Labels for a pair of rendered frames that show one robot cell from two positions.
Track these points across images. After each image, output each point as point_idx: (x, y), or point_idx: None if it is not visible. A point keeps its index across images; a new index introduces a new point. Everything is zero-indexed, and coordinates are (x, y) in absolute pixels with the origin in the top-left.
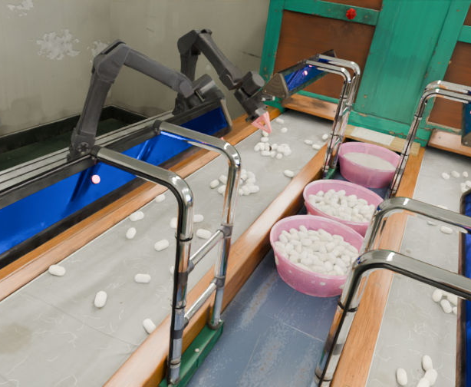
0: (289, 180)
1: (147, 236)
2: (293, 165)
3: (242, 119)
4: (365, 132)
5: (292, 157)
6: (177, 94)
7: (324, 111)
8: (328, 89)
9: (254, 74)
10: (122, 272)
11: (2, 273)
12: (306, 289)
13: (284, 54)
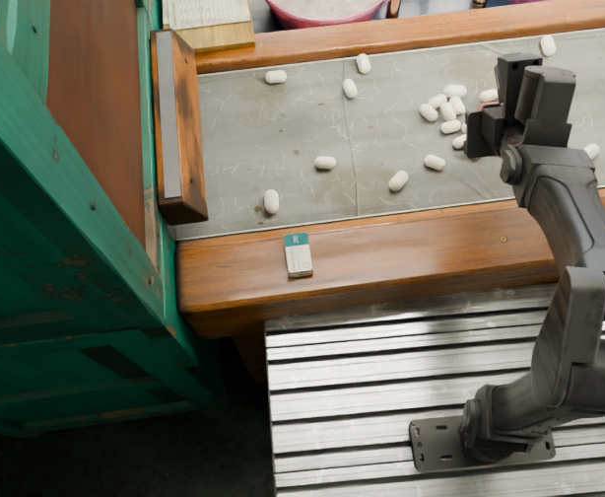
0: (560, 40)
1: None
2: (490, 64)
3: (381, 261)
4: (195, 3)
5: (455, 81)
6: (544, 432)
7: (192, 89)
8: (132, 65)
9: (563, 75)
10: None
11: None
12: None
13: (111, 187)
